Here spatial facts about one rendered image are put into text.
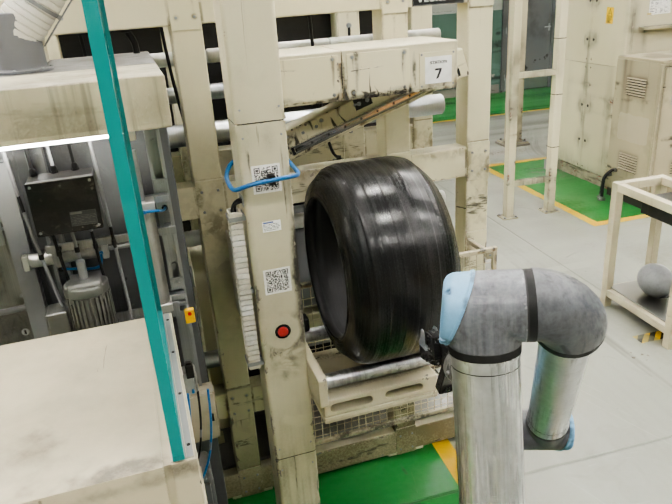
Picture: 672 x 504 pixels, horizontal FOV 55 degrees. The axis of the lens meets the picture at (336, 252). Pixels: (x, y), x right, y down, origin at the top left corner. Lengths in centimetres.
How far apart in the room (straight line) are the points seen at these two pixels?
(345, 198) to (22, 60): 89
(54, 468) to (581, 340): 86
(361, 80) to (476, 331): 113
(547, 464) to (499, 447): 196
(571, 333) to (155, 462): 68
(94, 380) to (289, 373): 71
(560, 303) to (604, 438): 227
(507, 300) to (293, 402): 110
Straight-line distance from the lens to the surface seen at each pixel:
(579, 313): 103
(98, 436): 122
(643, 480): 308
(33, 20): 188
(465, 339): 102
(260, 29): 162
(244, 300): 180
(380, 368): 192
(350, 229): 166
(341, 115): 212
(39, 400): 137
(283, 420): 201
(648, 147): 603
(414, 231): 167
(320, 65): 194
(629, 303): 418
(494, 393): 105
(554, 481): 298
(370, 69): 199
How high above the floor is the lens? 196
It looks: 22 degrees down
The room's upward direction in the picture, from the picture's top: 4 degrees counter-clockwise
